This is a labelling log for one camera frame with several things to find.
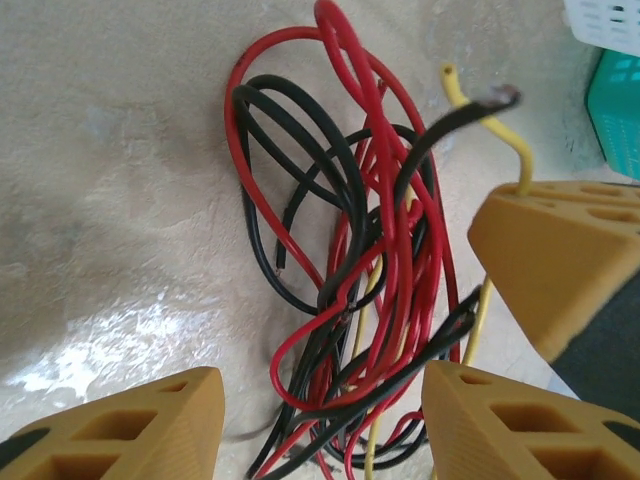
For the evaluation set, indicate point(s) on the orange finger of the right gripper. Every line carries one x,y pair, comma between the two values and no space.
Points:
550,270

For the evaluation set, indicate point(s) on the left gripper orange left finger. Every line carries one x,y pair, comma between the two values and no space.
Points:
125,435

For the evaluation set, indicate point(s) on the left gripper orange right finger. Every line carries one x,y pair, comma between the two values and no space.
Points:
510,440

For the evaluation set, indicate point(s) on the teal plastic basket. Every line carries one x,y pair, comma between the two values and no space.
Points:
615,125

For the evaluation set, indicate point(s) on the white plastic basket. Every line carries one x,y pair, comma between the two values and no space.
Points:
600,25

